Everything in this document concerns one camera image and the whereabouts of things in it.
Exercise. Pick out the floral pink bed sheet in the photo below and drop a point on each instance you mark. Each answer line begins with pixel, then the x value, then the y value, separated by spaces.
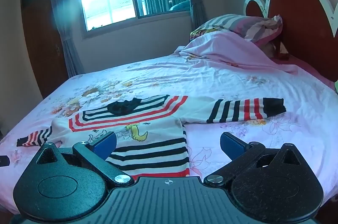
pixel 309 122

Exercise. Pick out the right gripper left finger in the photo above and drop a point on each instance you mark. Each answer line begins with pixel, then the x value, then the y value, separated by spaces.
pixel 68 185

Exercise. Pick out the brown wooden door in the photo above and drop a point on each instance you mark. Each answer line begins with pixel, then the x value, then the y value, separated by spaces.
pixel 44 45

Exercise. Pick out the red heart-shaped headboard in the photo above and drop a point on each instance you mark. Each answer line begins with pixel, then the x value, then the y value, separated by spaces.
pixel 309 30

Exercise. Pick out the striped pillow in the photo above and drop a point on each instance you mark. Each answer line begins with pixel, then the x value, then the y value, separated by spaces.
pixel 257 30

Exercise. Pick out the striped white knit sweater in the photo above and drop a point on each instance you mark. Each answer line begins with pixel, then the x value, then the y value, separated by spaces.
pixel 149 137

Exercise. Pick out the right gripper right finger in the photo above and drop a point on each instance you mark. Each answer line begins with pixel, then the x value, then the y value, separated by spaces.
pixel 266 185

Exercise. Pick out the pink crumpled blanket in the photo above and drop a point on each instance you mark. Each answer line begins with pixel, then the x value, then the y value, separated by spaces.
pixel 230 49

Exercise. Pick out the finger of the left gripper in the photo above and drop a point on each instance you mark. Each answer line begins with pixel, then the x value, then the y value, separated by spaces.
pixel 4 161

